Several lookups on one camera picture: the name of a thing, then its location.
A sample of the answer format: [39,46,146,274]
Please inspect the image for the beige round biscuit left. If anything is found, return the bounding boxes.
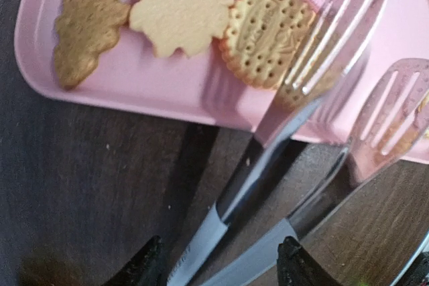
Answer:
[219,0,316,90]

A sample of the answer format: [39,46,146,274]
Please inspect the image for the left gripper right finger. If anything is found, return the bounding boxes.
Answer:
[277,236,341,286]

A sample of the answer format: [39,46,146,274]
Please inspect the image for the metal serving tongs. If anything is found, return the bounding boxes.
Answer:
[166,0,429,286]

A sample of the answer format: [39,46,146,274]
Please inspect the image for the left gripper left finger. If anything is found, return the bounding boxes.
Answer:
[103,236,164,286]

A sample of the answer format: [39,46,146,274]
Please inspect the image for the beige flower cookie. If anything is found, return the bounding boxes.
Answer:
[129,0,234,58]

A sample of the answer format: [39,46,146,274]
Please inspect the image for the brown tree cookie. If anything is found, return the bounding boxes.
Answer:
[54,0,131,90]

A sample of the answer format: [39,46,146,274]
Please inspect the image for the pink plastic tray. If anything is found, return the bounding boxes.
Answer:
[14,0,428,142]

